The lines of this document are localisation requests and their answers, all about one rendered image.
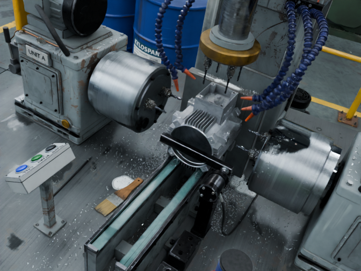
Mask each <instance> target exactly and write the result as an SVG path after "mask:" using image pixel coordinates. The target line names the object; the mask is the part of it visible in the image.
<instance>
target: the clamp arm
mask: <svg viewBox="0 0 361 271"><path fill-rule="evenodd" d="M160 142H162V143H164V144H166V145H168V146H170V147H172V148H174V149H176V150H178V151H180V152H182V153H184V154H186V155H188V156H190V157H192V158H194V159H196V160H198V161H200V162H202V163H204V164H206V165H208V166H210V167H212V168H214V169H217V170H222V169H224V170H225V171H226V170H227V174H226V175H228V176H231V174H232V172H233V169H234V166H232V165H230V164H228V163H226V162H224V161H222V160H220V159H218V158H216V157H214V156H213V155H210V154H208V153H206V152H204V151H202V150H200V149H198V148H196V147H193V146H191V145H189V144H187V143H185V142H183V141H181V140H179V139H177V138H175V137H173V136H172V135H170V134H167V133H165V132H163V133H162V134H161V135H160Z"/></svg>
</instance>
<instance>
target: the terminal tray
mask: <svg viewBox="0 0 361 271"><path fill-rule="evenodd" d="M225 88H226V87H223V86H221V85H219V84H217V83H214V82H211V83H210V84H209V85H208V86H207V87H206V88H205V89H203V90H202V91H201V92H200V93H199V94H198V95H197V96H196V97H195V101H194V106H193V111H192V113H193V112H194V111H195V110H196V109H197V111H198V110H199V109H200V111H201V110H203V111H202V113H203V112H204V111H205V113H206V112H207V114H209V113H210V116H211V115H212V118H213V117H214V116H215V117H214V120H215V119H216V118H217V120H216V123H217V124H218V125H220V126H221V124H223V122H225V120H226V118H228V117H229V115H231V113H232V112H233V110H234V108H235V104H236V100H237V97H238V94H239V93H238V92H236V91H233V90H231V89H228V88H227V92H226V94H225ZM211 93H212V94H211ZM210 96H211V97H210ZM207 98H208V99H207ZM226 100H227V101H226ZM200 111H199V112H200Z"/></svg>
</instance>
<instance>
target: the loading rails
mask: <svg viewBox="0 0 361 271"><path fill-rule="evenodd" d="M175 158H176V159H175ZM172 160H174V161H172ZM174 162H175V163H174ZM176 162H177V163H176ZM172 165H173V166H172ZM199 170H200V171H199ZM213 170H216V169H214V168H212V167H211V168H210V169H209V171H207V172H202V171H201V169H200V168H198V169H197V170H196V168H195V169H194V170H193V168H192V169H191V167H190V168H189V166H187V167H186V165H185V166H184V163H183V164H182V162H180V163H179V160H178V161H177V157H176V156H171V155H170V156H169V157H168V158H167V159H166V160H165V161H164V162H163V163H162V164H161V165H160V166H159V167H158V168H157V169H156V170H155V171H154V172H153V173H152V174H151V176H150V177H148V178H147V179H146V180H145V181H144V183H143V184H142V185H140V186H139V187H138V188H137V190H136V191H135V192H134V193H133V194H132V195H131V196H130V197H129V198H128V199H127V200H126V201H125V202H124V203H123V204H122V205H121V206H120V207H119V208H118V209H117V210H116V212H115V213H114V214H113V215H112V216H111V217H110V218H109V219H108V220H107V221H106V222H105V223H104V224H103V225H102V226H101V227H100V228H99V229H98V230H97V231H96V232H95V233H94V234H93V235H92V236H91V237H90V238H89V239H88V240H87V241H86V242H85V243H84V252H83V257H84V270H85V271H103V269H104V268H105V267H106V266H107V265H108V264H109V263H110V261H111V260H112V259H113V258H114V257H115V258H116V259H118V260H119V262H118V261H117V263H116V264H115V271H147V269H148V268H149V266H150V265H151V264H152V263H153V261H154V260H155V259H156V257H157V256H158V255H159V253H160V252H161V250H162V249H163V248H164V249H166V250H167V251H170V250H171V248H172V247H173V245H174V244H175V243H176V241H177V239H175V238H173V237H172V236H173V235H174V233H175V232H176V231H177V229H178V228H179V227H180V225H181V224H182V222H183V221H184V220H185V218H186V217H187V216H188V214H189V215H191V216H192V217H194V218H196V215H197V211H198V208H199V206H198V205H196V204H197V203H198V200H199V196H200V193H199V187H200V186H201V184H202V183H203V182H205V181H206V179H207V178H208V176H209V174H210V173H211V171H213ZM198 171H199V172H198ZM196 172H197V175H196ZM184 175H185V176H187V177H189V179H188V180H187V181H186V182H185V184H184V185H183V186H182V187H181V188H180V190H179V191H178V192H177V194H176V195H175V196H174V197H173V198H172V199H171V200H168V199H167V198H166V196H167V195H168V194H169V192H171V191H172V189H173V188H174V187H175V185H176V184H177V183H178V182H179V181H180V180H181V179H182V177H183V176H184ZM197 177H198V178H197ZM153 211H154V212H156V213H158V214H159V215H158V216H157V217H156V218H155V220H154V221H153V222H152V223H151V224H150V226H149V227H148V228H147V229H146V230H145V231H144V233H143V234H142V235H141V237H140V238H139V239H138V240H137V241H136V243H135V244H134V245H131V244H130V243H128V241H129V239H130V238H131V237H132V235H133V234H134V233H135V232H136V231H137V230H138V229H139V227H140V226H141V225H142V224H143V223H144V222H145V221H146V219H147V218H148V217H149V216H150V215H151V214H152V212H153Z"/></svg>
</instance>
